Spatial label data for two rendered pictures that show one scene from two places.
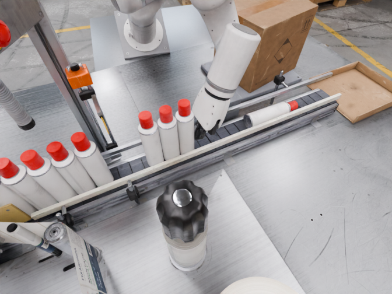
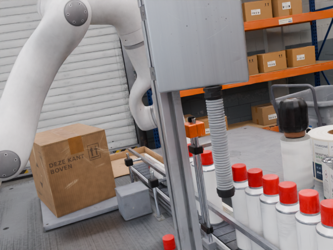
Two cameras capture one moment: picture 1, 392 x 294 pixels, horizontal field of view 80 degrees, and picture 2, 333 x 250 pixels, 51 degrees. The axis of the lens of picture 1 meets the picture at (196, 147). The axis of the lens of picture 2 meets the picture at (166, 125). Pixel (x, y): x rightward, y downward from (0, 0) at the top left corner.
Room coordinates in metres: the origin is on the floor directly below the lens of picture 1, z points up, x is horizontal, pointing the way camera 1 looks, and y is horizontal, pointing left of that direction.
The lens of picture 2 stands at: (0.41, 1.04, 1.35)
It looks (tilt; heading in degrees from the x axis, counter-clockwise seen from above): 11 degrees down; 276
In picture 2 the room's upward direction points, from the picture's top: 9 degrees counter-clockwise
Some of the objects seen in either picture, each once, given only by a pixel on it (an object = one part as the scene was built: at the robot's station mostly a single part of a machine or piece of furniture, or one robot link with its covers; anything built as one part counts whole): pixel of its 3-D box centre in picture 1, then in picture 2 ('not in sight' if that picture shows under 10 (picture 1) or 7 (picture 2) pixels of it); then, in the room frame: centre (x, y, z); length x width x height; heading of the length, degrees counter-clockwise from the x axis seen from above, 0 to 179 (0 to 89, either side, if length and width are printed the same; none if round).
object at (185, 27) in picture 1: (179, 46); not in sight; (1.22, 0.09, 0.81); 0.90 x 0.90 x 0.04; 18
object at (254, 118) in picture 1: (272, 112); (159, 172); (0.60, -0.27, 0.91); 0.20 x 0.05 x 0.05; 114
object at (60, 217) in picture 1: (67, 217); not in sight; (0.23, 0.34, 0.89); 0.06 x 0.03 x 0.12; 26
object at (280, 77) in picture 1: (279, 92); (135, 170); (0.71, -0.32, 0.91); 0.07 x 0.03 x 0.16; 26
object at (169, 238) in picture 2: not in sight; (169, 242); (0.55, 0.15, 0.85); 0.03 x 0.03 x 0.03
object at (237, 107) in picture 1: (205, 118); (174, 180); (0.53, -0.03, 0.96); 1.07 x 0.01 x 0.01; 116
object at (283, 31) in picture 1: (259, 39); (69, 164); (0.96, -0.27, 0.99); 0.30 x 0.24 x 0.27; 127
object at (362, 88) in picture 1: (356, 88); (130, 160); (0.81, -0.68, 0.85); 0.30 x 0.26 x 0.04; 116
